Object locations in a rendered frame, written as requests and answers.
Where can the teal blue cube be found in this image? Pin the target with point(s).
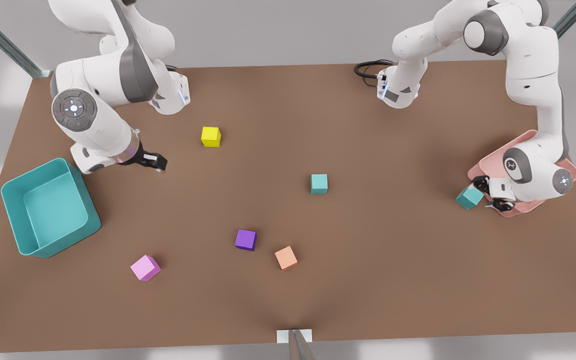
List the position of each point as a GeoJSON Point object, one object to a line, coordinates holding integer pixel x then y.
{"type": "Point", "coordinates": [319, 184]}
{"type": "Point", "coordinates": [469, 197]}

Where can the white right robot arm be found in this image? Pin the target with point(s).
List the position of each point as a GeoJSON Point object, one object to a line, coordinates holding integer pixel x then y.
{"type": "Point", "coordinates": [103, 75]}

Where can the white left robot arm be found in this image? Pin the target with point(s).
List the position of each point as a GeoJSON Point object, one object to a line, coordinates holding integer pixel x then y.
{"type": "Point", "coordinates": [533, 75]}

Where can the pink tray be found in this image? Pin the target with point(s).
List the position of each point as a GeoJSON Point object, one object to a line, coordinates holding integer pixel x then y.
{"type": "Point", "coordinates": [523, 142]}

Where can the yellow cube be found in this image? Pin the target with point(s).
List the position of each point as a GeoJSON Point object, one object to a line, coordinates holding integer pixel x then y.
{"type": "Point", "coordinates": [211, 137]}

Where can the pink cube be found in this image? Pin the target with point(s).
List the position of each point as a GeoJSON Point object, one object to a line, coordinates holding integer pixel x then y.
{"type": "Point", "coordinates": [145, 268]}

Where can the teal square bin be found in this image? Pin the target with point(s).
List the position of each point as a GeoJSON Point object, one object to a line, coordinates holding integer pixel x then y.
{"type": "Point", "coordinates": [48, 210]}

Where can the purple cube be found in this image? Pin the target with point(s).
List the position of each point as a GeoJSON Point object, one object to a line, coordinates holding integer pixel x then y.
{"type": "Point", "coordinates": [245, 240]}

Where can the orange cube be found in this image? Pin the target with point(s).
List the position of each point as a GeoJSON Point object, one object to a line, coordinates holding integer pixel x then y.
{"type": "Point", "coordinates": [286, 258]}

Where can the silver frame post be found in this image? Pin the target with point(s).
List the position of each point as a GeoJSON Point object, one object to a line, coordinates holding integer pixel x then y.
{"type": "Point", "coordinates": [574, 17]}
{"type": "Point", "coordinates": [3, 40]}
{"type": "Point", "coordinates": [298, 345]}

